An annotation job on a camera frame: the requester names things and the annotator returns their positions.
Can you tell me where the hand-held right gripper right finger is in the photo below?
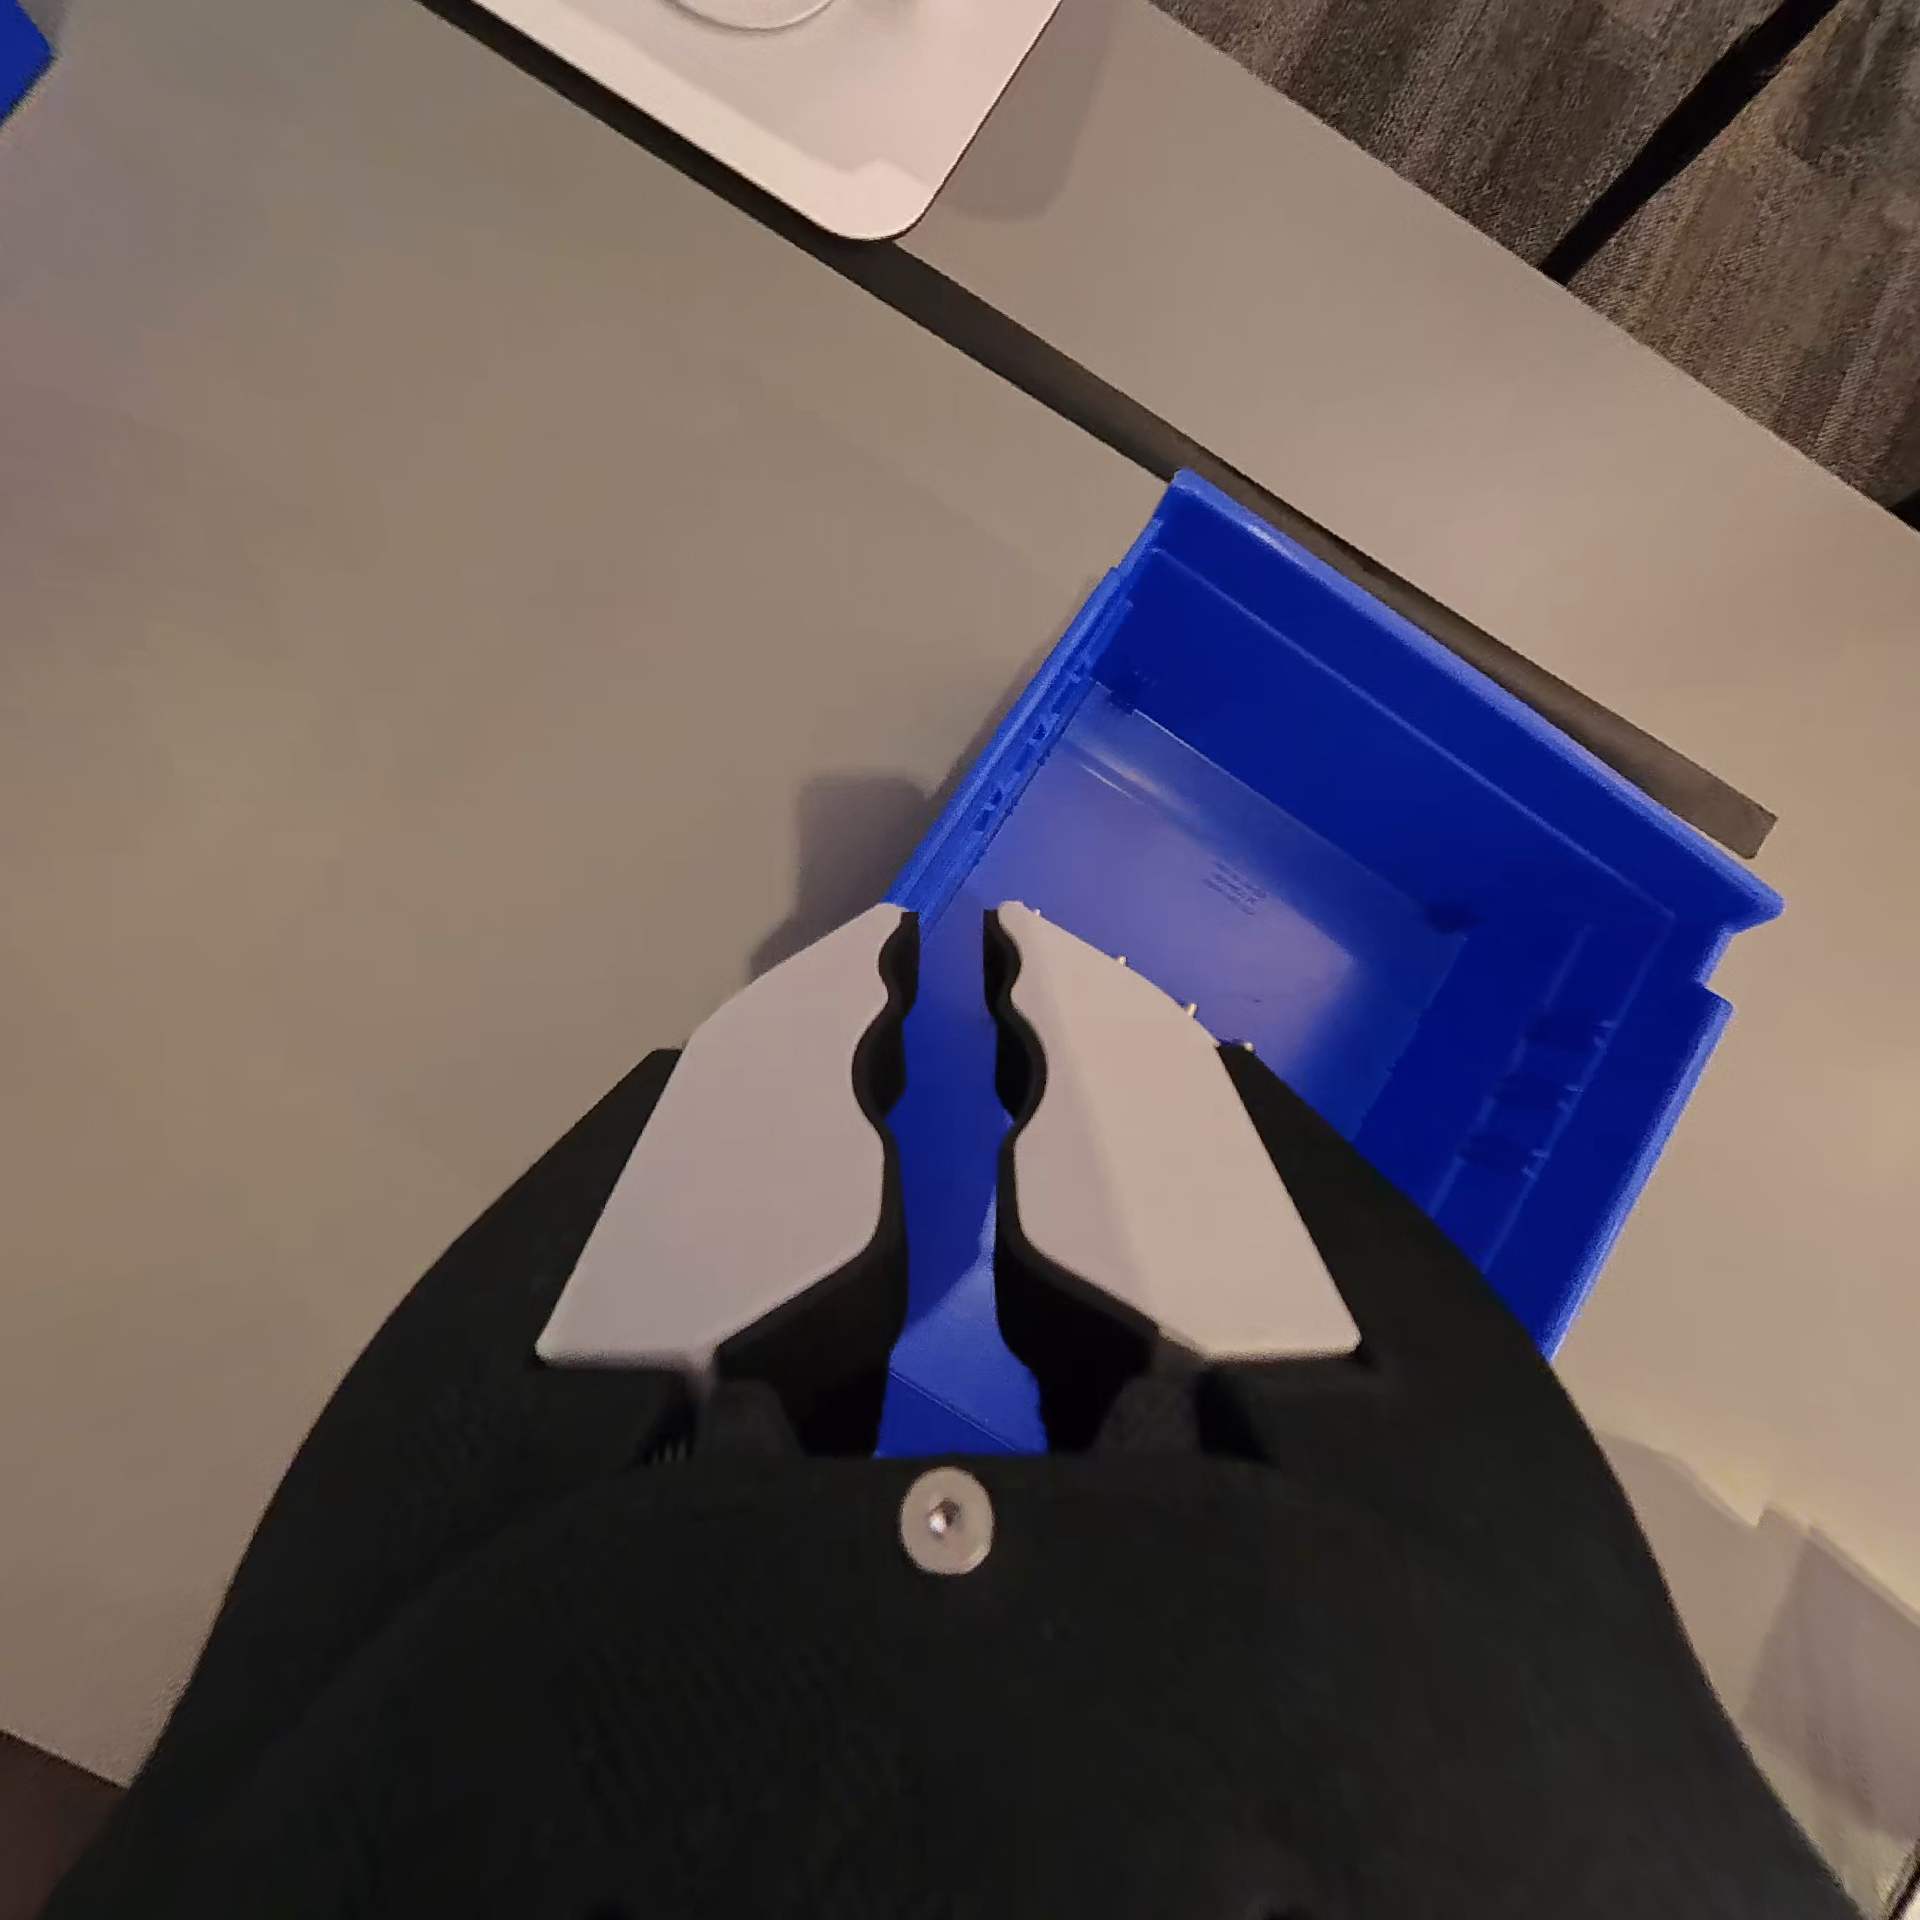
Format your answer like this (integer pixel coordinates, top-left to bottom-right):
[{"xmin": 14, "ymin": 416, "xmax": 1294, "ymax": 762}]
[{"xmin": 983, "ymin": 900, "xmax": 1366, "ymax": 1453}]

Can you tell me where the wooden document stand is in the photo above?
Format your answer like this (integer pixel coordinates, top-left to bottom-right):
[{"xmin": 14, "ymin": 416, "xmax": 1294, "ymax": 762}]
[{"xmin": 472, "ymin": 0, "xmax": 1065, "ymax": 243}]

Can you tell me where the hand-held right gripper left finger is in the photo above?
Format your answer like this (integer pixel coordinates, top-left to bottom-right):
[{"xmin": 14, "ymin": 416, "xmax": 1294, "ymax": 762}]
[{"xmin": 535, "ymin": 902, "xmax": 921, "ymax": 1453}]

